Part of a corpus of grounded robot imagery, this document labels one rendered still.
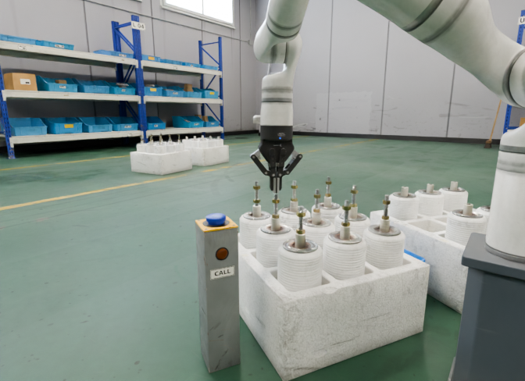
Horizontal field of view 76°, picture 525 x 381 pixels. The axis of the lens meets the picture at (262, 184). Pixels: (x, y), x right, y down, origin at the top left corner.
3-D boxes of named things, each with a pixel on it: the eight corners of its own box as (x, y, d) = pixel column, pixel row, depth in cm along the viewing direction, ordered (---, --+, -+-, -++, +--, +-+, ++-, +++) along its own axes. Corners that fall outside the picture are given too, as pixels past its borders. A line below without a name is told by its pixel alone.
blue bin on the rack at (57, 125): (38, 133, 456) (36, 117, 452) (67, 132, 486) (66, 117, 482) (55, 134, 427) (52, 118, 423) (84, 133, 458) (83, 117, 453)
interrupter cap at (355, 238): (347, 248, 71) (347, 245, 71) (321, 238, 77) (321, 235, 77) (369, 240, 76) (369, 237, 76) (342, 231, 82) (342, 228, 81)
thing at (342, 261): (344, 326, 74) (348, 250, 70) (312, 307, 81) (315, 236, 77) (369, 311, 79) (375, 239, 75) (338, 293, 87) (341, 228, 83)
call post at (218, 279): (241, 364, 72) (238, 227, 65) (208, 374, 69) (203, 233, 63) (230, 343, 78) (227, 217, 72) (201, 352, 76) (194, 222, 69)
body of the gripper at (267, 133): (261, 122, 72) (261, 165, 74) (298, 122, 74) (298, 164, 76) (255, 121, 80) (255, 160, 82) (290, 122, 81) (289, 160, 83)
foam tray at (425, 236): (551, 287, 104) (562, 233, 100) (461, 315, 90) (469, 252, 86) (443, 243, 139) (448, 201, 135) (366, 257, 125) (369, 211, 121)
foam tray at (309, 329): (423, 332, 83) (430, 265, 79) (283, 383, 67) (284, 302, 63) (330, 267, 117) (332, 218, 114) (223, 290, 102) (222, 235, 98)
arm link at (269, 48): (252, 40, 77) (256, -2, 63) (290, 41, 78) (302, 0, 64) (253, 69, 76) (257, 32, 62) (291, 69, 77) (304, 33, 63)
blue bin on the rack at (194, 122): (171, 127, 631) (170, 115, 626) (187, 126, 660) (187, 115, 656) (188, 128, 601) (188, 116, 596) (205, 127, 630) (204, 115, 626)
